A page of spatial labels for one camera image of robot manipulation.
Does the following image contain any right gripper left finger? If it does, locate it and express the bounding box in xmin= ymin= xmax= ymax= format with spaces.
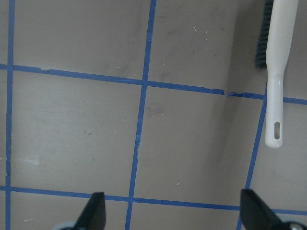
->
xmin=72 ymin=192 xmax=106 ymax=230

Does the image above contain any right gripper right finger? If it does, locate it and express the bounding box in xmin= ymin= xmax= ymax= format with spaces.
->
xmin=240 ymin=189 xmax=284 ymax=230

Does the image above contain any white hand brush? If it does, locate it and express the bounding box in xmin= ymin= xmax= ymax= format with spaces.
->
xmin=255 ymin=0 xmax=299 ymax=149

